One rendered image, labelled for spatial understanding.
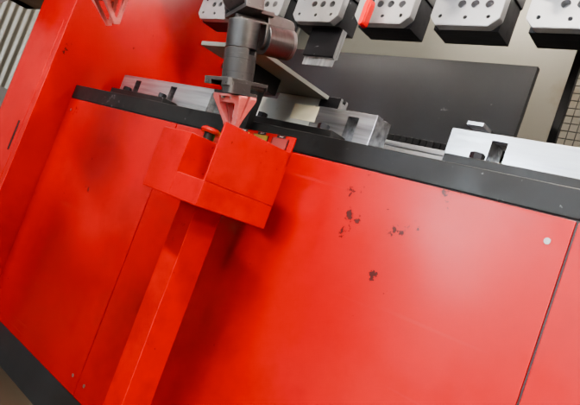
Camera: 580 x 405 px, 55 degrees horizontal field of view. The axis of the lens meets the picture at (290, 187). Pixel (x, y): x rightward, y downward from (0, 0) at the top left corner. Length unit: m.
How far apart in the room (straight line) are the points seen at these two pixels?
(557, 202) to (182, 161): 0.62
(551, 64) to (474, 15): 2.59
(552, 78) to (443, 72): 1.94
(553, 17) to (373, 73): 0.94
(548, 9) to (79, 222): 1.28
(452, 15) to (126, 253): 0.95
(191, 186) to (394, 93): 1.07
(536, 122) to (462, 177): 2.70
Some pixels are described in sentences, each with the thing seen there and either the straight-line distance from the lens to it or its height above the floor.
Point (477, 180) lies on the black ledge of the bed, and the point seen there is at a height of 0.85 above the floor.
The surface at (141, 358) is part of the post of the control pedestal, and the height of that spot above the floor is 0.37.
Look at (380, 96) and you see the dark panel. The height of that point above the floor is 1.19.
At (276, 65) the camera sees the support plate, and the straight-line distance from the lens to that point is 1.20.
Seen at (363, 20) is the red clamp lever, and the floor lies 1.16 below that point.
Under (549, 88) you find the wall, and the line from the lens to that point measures 3.70.
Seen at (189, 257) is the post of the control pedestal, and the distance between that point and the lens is 1.04.
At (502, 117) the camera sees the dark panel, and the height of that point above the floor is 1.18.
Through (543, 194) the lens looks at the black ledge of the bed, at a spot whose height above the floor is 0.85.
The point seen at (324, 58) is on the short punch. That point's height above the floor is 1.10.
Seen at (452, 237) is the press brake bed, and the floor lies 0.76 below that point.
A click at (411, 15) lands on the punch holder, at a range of 1.28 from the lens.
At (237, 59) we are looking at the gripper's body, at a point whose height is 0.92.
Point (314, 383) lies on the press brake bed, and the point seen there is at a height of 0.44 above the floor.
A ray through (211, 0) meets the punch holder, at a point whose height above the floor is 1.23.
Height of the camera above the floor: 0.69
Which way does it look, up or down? 4 degrees up
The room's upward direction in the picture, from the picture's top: 20 degrees clockwise
